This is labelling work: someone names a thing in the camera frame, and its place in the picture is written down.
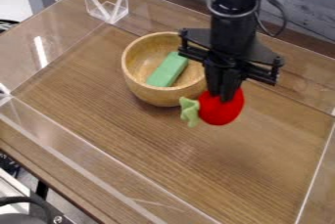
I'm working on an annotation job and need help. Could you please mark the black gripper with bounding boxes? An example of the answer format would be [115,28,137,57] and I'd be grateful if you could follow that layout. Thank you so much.
[178,28,286,102]

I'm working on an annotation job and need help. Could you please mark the red plush fruit green leaves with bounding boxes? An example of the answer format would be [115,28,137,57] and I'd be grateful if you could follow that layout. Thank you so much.
[180,89,245,127]

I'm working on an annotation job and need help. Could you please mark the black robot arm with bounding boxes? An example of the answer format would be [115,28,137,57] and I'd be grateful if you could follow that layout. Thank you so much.
[178,0,284,102]

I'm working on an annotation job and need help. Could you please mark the green rectangular block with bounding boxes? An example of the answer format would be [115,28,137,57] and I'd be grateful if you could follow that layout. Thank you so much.
[145,52,189,87]

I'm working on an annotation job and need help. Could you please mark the light wooden bowl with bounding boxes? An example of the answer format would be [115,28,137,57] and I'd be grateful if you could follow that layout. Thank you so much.
[122,31,205,107]

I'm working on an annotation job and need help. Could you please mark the black table leg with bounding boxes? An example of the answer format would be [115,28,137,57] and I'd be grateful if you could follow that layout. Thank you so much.
[35,181,48,200]

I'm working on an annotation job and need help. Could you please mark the black clamp with bolt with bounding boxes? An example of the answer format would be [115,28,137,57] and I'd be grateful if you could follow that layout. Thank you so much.
[28,192,77,224]

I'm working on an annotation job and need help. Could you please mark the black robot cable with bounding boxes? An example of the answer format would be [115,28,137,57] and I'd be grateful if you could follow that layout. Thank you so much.
[253,0,290,39]

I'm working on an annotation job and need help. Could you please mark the clear acrylic enclosure wall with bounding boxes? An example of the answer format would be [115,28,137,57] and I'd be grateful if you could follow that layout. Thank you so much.
[0,0,335,224]

